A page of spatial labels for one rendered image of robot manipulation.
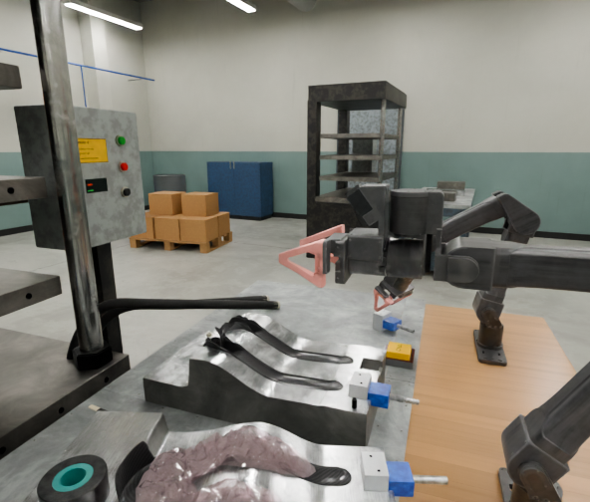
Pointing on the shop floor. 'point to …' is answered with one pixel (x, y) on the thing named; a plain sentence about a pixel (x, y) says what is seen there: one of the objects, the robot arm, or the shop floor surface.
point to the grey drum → (169, 182)
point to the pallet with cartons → (184, 221)
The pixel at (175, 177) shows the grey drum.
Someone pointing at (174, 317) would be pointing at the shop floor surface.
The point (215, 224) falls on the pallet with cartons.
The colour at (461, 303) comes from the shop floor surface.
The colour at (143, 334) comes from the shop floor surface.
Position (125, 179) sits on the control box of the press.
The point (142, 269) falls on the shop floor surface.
